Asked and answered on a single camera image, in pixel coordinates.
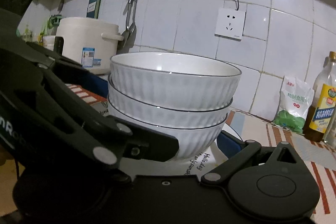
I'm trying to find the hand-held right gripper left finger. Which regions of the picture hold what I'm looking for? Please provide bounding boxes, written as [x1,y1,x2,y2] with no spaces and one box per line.
[104,169,133,185]

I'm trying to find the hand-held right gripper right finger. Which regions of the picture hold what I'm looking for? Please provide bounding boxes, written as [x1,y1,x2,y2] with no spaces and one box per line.
[201,132,300,185]

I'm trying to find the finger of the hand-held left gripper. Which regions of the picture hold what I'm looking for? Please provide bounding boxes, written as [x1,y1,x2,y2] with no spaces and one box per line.
[34,60,180,166]
[56,55,111,110]

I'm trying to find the white ribbed bowl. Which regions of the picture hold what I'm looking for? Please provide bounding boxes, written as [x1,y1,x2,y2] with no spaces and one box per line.
[108,74,234,128]
[110,52,242,111]
[108,98,229,160]

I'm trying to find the white black-rimmed plate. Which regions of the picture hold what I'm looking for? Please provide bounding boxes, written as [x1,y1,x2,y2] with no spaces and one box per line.
[91,99,246,177]

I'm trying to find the white rice cooker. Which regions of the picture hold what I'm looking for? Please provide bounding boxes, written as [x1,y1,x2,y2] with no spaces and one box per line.
[54,17,124,75]

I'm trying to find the white and green salt bag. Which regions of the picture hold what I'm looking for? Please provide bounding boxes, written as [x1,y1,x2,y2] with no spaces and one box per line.
[273,76,314,132]

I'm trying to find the green plastic basket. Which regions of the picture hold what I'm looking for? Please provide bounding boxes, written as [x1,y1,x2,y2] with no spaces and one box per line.
[47,14,62,28]

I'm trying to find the cooking oil bottle yellow label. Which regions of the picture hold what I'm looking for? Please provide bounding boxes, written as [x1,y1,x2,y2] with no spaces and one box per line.
[303,52,336,142]

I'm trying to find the clear vinegar bottle yellow cap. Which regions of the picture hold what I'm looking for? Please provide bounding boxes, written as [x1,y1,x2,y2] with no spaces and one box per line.
[323,119,336,148]

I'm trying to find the white wall socket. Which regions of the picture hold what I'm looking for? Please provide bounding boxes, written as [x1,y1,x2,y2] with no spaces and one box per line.
[215,8,247,41]

